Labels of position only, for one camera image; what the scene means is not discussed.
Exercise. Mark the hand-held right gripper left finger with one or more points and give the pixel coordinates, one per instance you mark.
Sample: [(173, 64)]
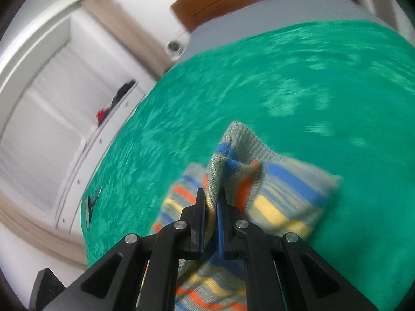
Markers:
[(202, 230)]

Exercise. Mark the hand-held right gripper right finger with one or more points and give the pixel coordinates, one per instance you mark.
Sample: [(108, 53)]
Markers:
[(221, 233)]

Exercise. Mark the striped knit sweater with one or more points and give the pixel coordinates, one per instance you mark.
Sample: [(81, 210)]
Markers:
[(275, 184)]

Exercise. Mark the dark clothes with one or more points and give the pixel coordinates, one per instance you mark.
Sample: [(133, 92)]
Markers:
[(121, 94)]

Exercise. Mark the small dark object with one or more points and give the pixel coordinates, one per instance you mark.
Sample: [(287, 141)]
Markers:
[(91, 204)]

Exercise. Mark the red cloth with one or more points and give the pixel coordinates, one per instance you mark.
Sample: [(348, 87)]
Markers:
[(102, 114)]

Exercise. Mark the green plush blanket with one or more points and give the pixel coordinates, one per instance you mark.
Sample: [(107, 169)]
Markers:
[(324, 103)]

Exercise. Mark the black object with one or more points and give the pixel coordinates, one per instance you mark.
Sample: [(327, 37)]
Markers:
[(45, 288)]

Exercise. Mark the small white fan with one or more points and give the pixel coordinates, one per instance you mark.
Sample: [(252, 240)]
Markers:
[(174, 46)]

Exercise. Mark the white shelf unit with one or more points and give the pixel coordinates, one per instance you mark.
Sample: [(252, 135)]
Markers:
[(48, 103)]

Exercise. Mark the beige curtain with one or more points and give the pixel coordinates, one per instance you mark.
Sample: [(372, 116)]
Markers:
[(129, 32)]

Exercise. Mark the wooden bed headboard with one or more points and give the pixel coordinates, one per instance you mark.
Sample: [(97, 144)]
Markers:
[(227, 0)]

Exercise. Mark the grey bed sheet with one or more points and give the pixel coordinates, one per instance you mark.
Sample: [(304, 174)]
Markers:
[(291, 9)]

